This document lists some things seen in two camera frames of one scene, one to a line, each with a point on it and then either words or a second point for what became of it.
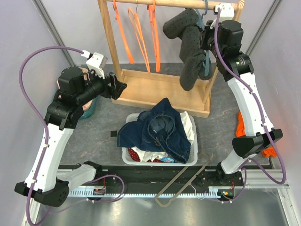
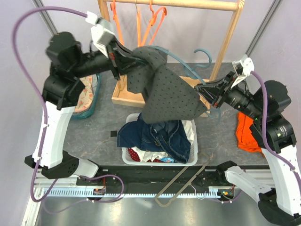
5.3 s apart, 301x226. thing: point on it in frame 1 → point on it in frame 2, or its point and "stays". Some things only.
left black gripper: [117, 87] → [119, 60]
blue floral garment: [167, 159] stays
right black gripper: [204, 35] → [215, 90]
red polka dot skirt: [134, 156] stays
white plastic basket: [126, 161] stays
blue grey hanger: [201, 24] → [203, 59]
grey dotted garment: [185, 27] → [165, 97]
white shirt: [144, 155] stays
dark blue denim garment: [160, 129] stays
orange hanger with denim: [155, 33] → [165, 12]
